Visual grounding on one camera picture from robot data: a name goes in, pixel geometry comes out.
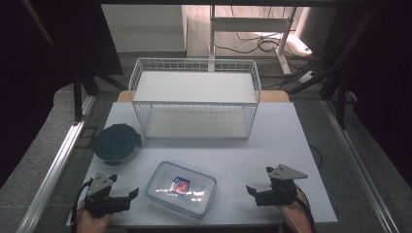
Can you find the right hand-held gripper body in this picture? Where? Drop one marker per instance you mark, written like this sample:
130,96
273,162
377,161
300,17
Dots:
281,192

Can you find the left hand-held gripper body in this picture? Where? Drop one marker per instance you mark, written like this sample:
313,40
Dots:
98,187

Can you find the round glass container blue lid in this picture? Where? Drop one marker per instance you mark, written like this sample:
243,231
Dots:
116,142

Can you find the clear rectangular plastic container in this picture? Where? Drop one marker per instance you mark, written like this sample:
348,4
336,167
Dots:
197,205

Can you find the person's right hand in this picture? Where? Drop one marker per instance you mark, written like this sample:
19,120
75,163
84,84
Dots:
296,216

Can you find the person's left hand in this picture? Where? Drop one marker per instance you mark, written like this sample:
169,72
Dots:
92,225

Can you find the red and blue packet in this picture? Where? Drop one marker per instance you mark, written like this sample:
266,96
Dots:
179,186

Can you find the wooden table board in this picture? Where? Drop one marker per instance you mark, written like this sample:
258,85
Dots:
275,96

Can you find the black metal stand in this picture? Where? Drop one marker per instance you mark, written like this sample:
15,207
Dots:
77,100

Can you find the black tripod stand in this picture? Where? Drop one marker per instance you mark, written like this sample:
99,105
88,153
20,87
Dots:
340,81

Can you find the dark curtain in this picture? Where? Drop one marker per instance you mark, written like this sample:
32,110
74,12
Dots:
388,81
39,64

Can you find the white cabinet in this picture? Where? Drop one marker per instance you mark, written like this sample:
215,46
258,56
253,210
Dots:
144,29

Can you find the aluminium rail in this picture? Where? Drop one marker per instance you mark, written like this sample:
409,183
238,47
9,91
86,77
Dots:
53,171
359,171

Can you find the white metal table frame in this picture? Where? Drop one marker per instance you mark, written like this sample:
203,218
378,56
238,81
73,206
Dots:
249,24

